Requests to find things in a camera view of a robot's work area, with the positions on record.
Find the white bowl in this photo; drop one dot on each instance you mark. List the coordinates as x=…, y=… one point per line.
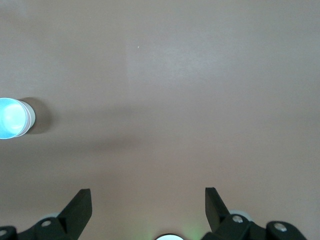
x=33, y=117

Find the brown table cover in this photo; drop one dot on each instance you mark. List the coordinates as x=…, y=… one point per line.
x=175, y=100

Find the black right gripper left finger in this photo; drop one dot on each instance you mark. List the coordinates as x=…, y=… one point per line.
x=75, y=210

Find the blue bowl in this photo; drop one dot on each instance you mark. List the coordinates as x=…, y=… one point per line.
x=11, y=117

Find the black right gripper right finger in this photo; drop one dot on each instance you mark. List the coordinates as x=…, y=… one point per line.
x=215, y=210

